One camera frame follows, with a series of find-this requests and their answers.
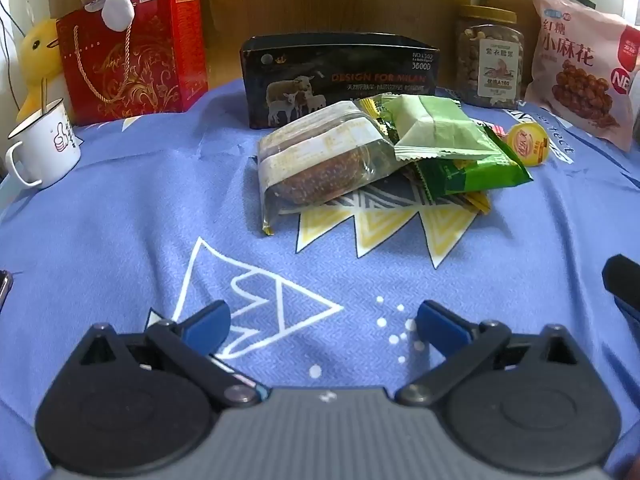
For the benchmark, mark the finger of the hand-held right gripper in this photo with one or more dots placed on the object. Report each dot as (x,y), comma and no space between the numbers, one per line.
(622,285)

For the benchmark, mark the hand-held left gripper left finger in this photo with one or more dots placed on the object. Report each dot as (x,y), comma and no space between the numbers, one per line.
(207,322)

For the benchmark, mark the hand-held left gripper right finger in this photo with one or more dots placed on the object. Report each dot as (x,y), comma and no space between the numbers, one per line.
(440,327)

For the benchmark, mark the dark green snack packet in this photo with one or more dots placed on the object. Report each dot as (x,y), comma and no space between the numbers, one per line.
(480,175)

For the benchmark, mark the small yellow jelly cup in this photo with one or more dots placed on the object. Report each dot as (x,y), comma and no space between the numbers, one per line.
(525,145)

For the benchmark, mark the clear sesame cake packet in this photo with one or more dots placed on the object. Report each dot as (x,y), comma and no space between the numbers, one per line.
(320,160)

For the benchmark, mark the light green snack packet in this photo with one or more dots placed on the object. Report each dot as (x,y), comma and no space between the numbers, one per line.
(435,125)

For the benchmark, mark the black sheep print box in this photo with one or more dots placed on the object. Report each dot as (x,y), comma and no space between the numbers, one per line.
(350,67)

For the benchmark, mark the blue printed blanket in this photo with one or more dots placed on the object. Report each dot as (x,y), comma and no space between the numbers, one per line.
(125,220)

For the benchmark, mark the pink snack bag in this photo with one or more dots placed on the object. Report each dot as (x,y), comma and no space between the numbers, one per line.
(575,85)

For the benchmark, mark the dark phone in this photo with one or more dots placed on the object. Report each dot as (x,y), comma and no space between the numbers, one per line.
(4,290)

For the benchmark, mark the white enamel mug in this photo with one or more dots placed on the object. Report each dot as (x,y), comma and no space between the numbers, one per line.
(50,145)

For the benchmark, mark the clear nut jar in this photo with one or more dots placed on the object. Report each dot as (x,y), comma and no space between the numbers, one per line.
(490,50)

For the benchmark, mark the red gift bag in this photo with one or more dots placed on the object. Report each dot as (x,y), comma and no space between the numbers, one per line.
(125,60)

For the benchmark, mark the red carton box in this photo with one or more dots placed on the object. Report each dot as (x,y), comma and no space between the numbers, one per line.
(187,35)

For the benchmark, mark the yellow duck plush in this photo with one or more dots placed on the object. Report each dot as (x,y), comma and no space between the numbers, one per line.
(40,55)

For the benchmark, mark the wooden board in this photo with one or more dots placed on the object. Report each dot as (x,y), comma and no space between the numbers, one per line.
(325,0)

